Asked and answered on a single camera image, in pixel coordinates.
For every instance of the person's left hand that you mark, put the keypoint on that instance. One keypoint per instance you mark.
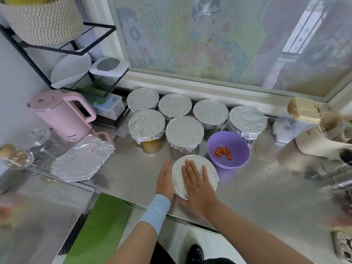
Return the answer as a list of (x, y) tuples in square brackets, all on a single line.
[(165, 184)]

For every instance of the person's right hand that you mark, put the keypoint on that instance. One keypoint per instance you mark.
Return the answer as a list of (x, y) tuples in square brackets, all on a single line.
[(199, 189)]

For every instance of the foil-covered bowl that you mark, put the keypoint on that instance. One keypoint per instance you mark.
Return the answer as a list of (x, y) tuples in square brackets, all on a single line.
[(143, 99), (146, 125), (179, 181), (175, 105), (210, 113)]

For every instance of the yellow bowl with greens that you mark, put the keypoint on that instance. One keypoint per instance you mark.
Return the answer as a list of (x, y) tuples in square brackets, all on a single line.
[(152, 146)]

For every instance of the purple bowl carrot pieces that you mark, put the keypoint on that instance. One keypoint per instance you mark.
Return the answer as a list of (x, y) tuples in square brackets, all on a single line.
[(236, 141)]

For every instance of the stack of aluminium foil sheets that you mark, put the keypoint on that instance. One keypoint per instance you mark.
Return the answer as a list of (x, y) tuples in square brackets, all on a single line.
[(82, 159)]

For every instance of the person's left forearm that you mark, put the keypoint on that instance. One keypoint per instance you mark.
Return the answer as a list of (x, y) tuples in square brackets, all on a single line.
[(132, 247)]

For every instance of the person's right forearm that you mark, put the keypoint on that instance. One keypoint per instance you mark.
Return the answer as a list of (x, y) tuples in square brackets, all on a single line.
[(258, 236)]

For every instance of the stainless steel countertop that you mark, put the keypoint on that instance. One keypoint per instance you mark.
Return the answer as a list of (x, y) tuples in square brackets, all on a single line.
[(275, 195)]

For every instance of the light blue wristband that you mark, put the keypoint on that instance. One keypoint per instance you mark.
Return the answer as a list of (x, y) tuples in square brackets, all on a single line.
[(155, 213)]

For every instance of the black right shoe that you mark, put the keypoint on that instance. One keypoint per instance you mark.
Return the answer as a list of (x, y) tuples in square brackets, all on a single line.
[(195, 254)]

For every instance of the black trousers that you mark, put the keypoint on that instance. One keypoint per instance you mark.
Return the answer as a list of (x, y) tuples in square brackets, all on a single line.
[(162, 255)]

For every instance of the green floor mat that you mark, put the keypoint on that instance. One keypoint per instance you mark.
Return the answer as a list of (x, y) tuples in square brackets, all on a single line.
[(96, 231)]

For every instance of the clear plastic box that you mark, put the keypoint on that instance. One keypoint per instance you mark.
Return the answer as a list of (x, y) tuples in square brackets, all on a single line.
[(109, 107)]

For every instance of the cream organiser tray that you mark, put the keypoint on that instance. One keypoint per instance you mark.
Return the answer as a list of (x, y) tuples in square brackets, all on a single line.
[(319, 144)]

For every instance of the pink electric kettle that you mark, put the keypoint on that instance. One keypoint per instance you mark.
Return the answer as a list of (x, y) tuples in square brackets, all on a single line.
[(58, 113)]

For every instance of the beige round object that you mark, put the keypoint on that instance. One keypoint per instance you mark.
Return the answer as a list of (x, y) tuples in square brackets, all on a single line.
[(304, 110)]

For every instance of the clear glass jar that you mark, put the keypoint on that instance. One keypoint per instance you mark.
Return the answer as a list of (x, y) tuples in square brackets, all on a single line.
[(37, 138)]

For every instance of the white plate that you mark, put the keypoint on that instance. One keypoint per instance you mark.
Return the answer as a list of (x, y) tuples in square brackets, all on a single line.
[(70, 69)]

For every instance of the patterned case smartphone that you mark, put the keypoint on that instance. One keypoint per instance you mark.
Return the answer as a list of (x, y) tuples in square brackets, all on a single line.
[(343, 245)]

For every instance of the window with cartoon film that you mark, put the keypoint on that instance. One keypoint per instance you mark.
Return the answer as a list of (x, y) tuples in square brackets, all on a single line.
[(220, 35)]

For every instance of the black metal rack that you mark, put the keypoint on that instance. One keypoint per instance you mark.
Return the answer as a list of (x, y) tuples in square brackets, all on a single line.
[(82, 49)]

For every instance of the yellow item in basket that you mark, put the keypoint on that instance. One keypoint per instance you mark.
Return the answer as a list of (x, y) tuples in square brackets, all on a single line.
[(25, 0)]

